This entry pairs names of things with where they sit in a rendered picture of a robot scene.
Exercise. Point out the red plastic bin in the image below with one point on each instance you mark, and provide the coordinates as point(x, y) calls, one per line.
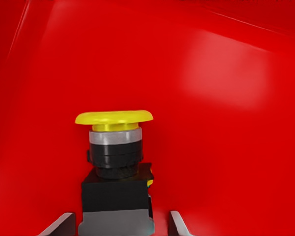
point(211, 98)

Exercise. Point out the yellow mushroom push button switch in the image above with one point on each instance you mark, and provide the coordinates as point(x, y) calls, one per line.
point(116, 172)

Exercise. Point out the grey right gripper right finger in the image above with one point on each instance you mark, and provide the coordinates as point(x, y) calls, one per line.
point(177, 225)

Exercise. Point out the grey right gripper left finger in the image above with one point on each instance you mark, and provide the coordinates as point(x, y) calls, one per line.
point(61, 225)

